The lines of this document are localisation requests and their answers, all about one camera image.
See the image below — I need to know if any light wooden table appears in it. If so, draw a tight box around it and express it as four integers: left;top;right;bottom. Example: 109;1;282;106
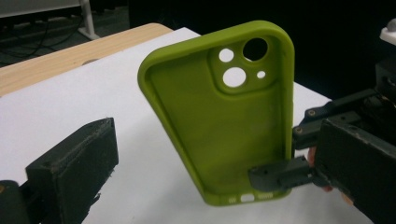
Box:
0;22;174;97

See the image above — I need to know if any bundle of black floor cables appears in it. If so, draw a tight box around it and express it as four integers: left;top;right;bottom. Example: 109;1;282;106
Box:
0;17;85;62

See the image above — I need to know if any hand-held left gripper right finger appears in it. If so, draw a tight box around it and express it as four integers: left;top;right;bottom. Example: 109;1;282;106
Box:
314;118;396;224

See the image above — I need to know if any white metal stand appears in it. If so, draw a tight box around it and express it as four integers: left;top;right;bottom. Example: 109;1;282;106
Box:
0;0;101;41

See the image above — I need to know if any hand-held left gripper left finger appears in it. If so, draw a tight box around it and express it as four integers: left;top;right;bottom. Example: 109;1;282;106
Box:
25;117;120;224

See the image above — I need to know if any green cartoon phone case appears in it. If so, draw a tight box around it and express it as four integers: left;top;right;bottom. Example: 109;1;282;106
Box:
136;20;296;207

